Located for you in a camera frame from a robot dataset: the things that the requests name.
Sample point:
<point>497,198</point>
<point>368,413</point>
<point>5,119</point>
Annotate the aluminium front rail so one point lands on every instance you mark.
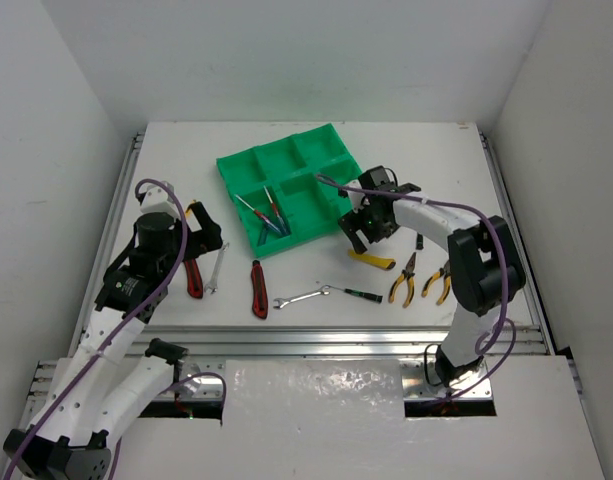
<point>297,342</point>

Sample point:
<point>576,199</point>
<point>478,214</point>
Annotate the green six-compartment tray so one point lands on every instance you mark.
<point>287,167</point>

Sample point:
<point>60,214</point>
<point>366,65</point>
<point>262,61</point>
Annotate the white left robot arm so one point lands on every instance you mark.
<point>77,433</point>

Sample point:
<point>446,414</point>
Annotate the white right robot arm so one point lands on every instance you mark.
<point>484,266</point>

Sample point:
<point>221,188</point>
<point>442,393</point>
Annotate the blue screwdriver red collar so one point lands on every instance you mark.
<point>261,216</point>

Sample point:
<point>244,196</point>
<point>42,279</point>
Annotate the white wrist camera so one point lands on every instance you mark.
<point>355,195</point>
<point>155,199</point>

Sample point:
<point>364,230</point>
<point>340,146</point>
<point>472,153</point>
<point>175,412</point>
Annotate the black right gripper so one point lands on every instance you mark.
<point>354,222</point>

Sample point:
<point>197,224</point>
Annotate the silver wrench centre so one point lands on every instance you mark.
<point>280,303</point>

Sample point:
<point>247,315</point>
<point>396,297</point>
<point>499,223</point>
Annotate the red utility knife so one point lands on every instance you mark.
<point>195,287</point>
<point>260,300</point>

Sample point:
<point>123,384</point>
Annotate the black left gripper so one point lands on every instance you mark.
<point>201,234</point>

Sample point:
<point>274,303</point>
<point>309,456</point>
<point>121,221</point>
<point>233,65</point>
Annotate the silver wrench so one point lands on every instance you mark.
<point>212,285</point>
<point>280,303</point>

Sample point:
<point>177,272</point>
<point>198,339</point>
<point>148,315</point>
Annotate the white foreground cover panel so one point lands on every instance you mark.
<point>346,420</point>

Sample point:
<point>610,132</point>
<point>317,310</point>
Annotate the green-black screwdriver lower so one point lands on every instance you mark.
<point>372,297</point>

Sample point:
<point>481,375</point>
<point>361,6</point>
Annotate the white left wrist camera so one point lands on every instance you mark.
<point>155,199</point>

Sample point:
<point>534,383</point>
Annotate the silver wrench left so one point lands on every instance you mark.
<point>212,285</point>

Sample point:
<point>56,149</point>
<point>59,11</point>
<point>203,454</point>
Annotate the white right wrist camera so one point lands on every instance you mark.
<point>355,195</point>

